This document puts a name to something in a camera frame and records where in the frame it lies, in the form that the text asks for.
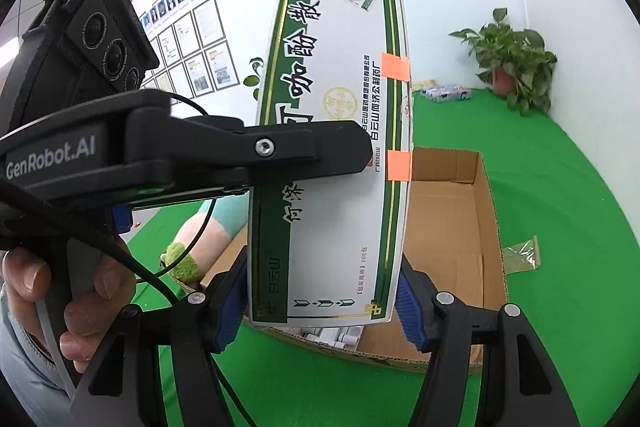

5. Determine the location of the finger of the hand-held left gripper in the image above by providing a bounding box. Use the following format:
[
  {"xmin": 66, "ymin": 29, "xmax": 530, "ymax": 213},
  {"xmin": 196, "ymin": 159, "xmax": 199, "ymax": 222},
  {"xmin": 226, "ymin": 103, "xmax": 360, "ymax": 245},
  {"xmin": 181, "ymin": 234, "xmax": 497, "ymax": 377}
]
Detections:
[
  {"xmin": 125, "ymin": 91, "xmax": 376, "ymax": 204},
  {"xmin": 131, "ymin": 184, "xmax": 251, "ymax": 210}
]

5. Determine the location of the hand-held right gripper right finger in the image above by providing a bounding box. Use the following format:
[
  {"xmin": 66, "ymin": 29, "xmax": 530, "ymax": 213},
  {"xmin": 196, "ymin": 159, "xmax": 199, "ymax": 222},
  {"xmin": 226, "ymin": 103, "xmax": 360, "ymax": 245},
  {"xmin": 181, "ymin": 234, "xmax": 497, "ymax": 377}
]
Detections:
[{"xmin": 395, "ymin": 254, "xmax": 583, "ymax": 427}]

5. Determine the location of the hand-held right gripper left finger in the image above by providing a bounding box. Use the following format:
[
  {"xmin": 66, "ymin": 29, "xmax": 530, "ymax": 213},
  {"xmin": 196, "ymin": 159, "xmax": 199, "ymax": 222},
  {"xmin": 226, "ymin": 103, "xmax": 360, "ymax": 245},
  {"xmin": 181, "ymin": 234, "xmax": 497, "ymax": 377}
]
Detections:
[{"xmin": 67, "ymin": 249, "xmax": 251, "ymax": 427}]

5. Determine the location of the pastel plush toy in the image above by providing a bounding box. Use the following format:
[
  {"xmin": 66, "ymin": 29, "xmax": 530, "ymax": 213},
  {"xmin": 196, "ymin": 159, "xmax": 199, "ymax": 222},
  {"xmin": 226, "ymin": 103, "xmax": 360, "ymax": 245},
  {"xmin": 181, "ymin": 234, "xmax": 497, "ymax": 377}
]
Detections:
[{"xmin": 160, "ymin": 197, "xmax": 251, "ymax": 285}]

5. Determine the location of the white green medicine box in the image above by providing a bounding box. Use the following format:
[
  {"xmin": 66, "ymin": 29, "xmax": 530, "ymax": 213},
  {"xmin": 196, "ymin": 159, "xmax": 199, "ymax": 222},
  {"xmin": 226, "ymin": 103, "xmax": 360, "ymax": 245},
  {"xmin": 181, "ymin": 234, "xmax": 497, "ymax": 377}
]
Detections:
[{"xmin": 244, "ymin": 0, "xmax": 416, "ymax": 330}]

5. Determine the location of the large cardboard box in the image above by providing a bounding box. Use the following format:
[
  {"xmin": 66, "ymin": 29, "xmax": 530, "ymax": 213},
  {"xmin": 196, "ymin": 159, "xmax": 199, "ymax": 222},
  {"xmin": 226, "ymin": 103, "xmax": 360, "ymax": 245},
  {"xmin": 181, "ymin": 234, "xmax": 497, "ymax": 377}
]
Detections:
[{"xmin": 200, "ymin": 147, "xmax": 511, "ymax": 375}]

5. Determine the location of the person's left hand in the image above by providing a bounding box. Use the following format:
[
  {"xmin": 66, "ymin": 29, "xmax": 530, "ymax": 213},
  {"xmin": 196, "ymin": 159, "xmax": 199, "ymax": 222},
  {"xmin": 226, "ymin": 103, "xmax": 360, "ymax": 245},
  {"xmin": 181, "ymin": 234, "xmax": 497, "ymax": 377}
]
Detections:
[{"xmin": 2, "ymin": 247, "xmax": 138, "ymax": 375}]

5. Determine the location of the bushy potted plant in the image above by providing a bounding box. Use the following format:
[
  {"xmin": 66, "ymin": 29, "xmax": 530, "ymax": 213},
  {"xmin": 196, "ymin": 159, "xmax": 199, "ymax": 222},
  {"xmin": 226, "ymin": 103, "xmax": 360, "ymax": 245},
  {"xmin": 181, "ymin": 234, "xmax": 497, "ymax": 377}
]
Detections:
[{"xmin": 243, "ymin": 56, "xmax": 266, "ymax": 100}]

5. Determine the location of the small clear plastic bag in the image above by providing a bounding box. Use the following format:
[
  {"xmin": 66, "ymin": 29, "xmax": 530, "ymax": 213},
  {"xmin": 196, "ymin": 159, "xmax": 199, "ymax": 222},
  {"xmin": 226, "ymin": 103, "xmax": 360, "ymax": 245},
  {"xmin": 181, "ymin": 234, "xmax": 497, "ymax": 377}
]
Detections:
[{"xmin": 501, "ymin": 235, "xmax": 542, "ymax": 275}]

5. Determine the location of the group of framed certificates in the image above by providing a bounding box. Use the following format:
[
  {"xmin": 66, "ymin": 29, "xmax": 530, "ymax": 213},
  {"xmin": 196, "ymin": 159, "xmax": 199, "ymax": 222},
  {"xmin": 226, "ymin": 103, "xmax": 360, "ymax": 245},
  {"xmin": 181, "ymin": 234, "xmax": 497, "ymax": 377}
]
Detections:
[{"xmin": 140, "ymin": 0, "xmax": 241, "ymax": 100}]

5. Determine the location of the patterned tissue pack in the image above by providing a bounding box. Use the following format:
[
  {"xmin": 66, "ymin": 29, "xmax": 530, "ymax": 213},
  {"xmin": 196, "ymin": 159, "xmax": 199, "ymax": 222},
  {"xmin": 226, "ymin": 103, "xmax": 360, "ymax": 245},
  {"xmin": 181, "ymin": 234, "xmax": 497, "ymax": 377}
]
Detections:
[{"xmin": 421, "ymin": 83, "xmax": 472, "ymax": 102}]

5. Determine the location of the potted plant in red pot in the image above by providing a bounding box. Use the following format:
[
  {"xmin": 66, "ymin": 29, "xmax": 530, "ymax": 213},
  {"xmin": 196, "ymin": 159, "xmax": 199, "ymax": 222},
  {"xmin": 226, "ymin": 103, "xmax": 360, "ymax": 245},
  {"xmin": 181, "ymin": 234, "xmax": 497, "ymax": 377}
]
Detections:
[{"xmin": 448, "ymin": 8, "xmax": 558, "ymax": 116}]

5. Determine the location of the thin black cable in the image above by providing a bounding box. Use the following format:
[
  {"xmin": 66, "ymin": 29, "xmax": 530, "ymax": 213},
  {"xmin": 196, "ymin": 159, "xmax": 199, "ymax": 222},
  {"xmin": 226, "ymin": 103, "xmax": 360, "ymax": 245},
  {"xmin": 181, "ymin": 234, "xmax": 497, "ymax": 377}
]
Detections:
[{"xmin": 135, "ymin": 92, "xmax": 219, "ymax": 280}]

